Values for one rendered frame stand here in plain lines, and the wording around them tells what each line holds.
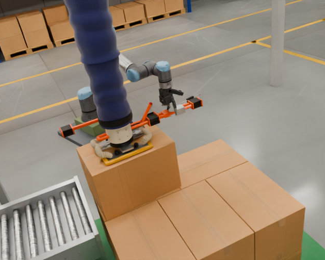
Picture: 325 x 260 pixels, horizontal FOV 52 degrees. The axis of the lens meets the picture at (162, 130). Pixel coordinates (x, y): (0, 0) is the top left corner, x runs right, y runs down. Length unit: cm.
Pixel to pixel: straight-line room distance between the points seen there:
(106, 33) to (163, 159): 92
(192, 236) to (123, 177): 58
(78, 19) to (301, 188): 241
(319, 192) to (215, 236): 142
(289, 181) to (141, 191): 157
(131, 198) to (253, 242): 85
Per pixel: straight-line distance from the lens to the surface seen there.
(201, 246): 213
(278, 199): 241
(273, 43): 498
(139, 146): 225
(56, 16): 972
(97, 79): 201
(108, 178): 220
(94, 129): 292
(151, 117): 232
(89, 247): 231
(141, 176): 230
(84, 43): 194
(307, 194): 329
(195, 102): 242
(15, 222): 271
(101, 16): 191
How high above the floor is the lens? 219
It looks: 31 degrees down
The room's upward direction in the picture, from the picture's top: 10 degrees counter-clockwise
